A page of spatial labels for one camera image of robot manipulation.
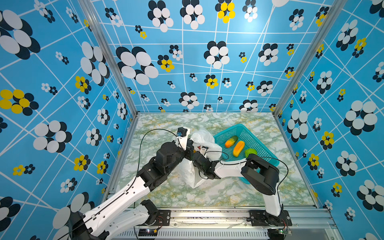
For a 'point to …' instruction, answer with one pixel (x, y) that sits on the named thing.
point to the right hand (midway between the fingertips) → (192, 157)
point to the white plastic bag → (188, 173)
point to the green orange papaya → (231, 141)
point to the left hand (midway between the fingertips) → (195, 138)
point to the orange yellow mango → (238, 148)
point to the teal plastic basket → (237, 142)
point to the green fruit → (250, 151)
